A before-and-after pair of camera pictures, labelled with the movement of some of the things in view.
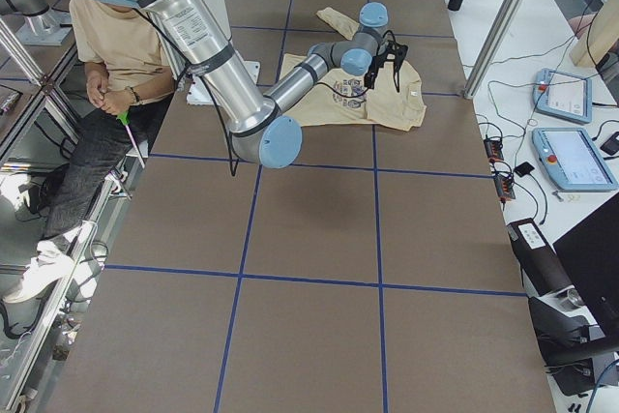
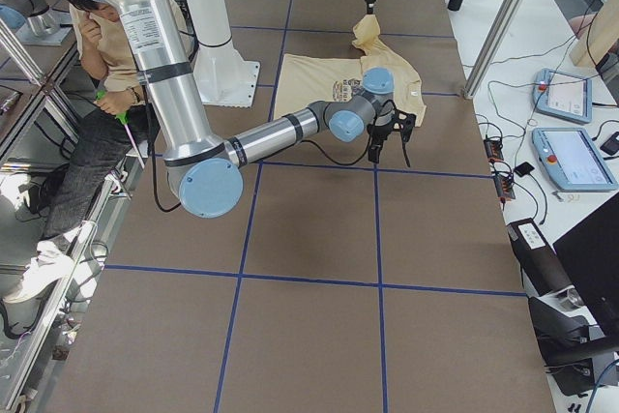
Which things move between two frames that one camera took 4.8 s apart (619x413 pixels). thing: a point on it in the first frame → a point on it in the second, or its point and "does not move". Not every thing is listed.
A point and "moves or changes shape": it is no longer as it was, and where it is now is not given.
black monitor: x=590 y=255 does not move
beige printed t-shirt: x=345 y=100 moves or changes shape
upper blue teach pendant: x=561 y=94 does not move
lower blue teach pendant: x=572 y=162 does not move
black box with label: x=540 y=263 does not move
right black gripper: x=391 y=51 → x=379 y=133
